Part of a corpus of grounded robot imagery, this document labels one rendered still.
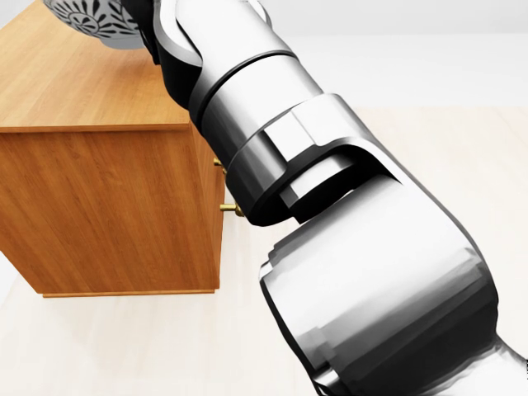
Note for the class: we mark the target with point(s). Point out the black white patterned bowl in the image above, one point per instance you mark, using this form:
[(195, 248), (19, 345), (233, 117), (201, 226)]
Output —
[(99, 20)]

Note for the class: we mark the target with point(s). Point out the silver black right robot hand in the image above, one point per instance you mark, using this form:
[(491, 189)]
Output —
[(214, 29)]

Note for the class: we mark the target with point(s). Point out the wooden cabinet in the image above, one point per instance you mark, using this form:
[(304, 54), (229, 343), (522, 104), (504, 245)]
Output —
[(103, 185)]

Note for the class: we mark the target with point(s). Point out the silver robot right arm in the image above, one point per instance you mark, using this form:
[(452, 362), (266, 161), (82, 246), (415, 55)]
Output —
[(350, 247)]

